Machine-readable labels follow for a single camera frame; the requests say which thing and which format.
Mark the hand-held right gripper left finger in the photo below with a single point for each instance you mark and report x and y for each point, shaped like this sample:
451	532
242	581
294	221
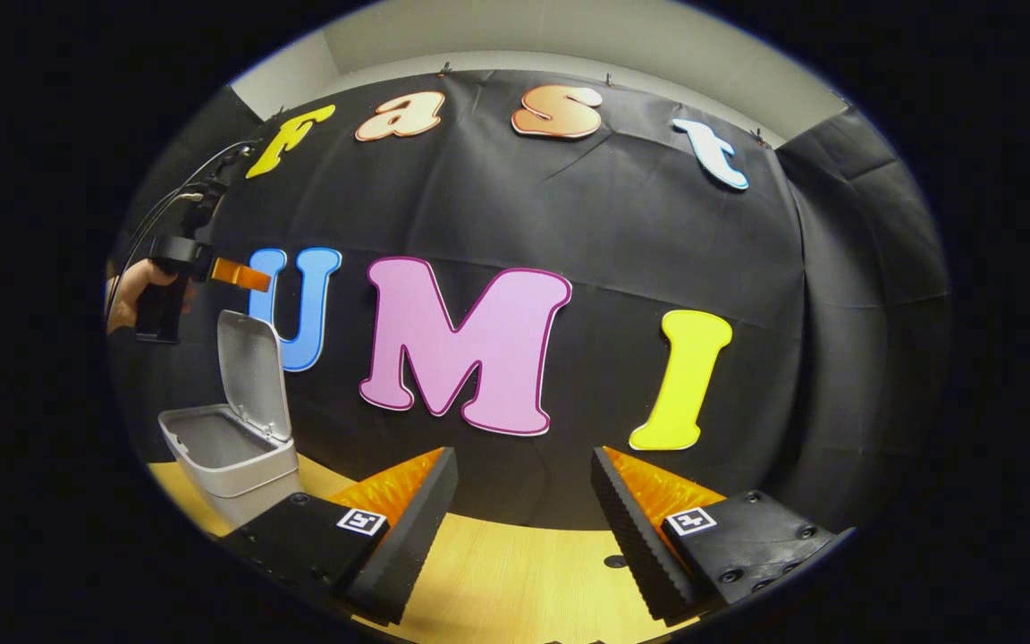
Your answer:
415	537

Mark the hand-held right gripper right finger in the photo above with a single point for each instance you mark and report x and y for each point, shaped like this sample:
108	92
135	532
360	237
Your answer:
633	541

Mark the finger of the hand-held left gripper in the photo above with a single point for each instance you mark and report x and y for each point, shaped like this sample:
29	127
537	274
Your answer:
242	275

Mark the white desktop garbage bin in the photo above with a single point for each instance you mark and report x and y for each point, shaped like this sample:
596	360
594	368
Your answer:
229	447

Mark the black desktop grommet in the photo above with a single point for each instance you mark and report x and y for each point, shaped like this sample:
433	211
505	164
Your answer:
615	562

